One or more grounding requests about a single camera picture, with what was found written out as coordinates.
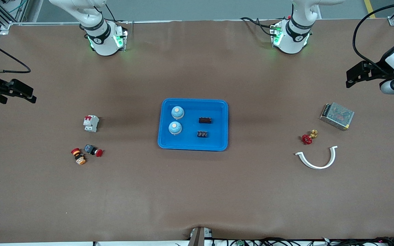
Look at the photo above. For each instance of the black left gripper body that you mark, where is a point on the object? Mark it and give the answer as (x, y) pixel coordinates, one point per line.
(379, 70)

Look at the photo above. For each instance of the light blue bell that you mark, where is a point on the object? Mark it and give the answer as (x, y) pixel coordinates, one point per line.
(174, 128)
(177, 112)

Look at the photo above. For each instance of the dark brown capacitor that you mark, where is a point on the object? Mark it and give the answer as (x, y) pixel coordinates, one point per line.
(202, 134)
(205, 120)

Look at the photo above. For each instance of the metal mesh power supply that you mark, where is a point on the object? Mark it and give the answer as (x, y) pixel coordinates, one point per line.
(337, 116)

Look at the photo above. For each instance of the white red circuit breaker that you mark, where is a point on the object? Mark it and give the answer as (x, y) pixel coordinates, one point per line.
(91, 123)

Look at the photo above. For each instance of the red orange push button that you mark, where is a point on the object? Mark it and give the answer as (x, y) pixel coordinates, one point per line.
(78, 156)

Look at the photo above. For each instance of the red emergency stop button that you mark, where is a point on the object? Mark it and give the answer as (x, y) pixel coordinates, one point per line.
(92, 150)

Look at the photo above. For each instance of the blue plastic tray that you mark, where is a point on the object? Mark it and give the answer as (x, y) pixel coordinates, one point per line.
(190, 140)

